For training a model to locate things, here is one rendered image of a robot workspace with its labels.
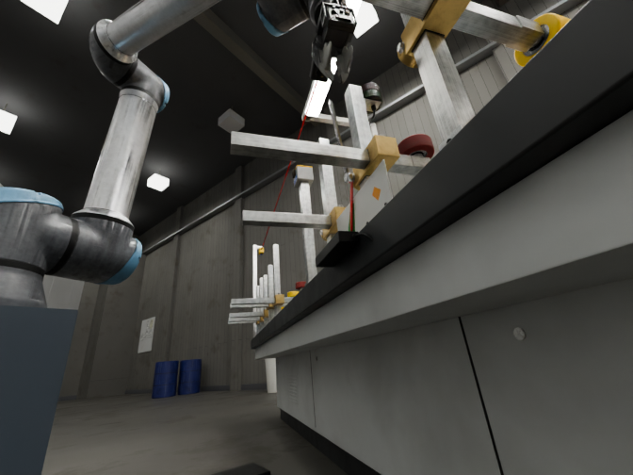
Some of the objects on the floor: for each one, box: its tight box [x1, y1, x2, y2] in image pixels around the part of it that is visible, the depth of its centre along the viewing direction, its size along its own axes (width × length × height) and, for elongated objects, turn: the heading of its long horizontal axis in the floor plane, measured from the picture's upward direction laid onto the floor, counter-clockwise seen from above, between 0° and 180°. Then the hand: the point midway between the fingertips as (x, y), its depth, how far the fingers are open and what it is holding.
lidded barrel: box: [265, 358, 277, 393], centre depth 555 cm, size 53×53×65 cm
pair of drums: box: [152, 359, 202, 399], centre depth 707 cm, size 64×106×77 cm, turn 130°
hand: (335, 80), depth 63 cm, fingers closed
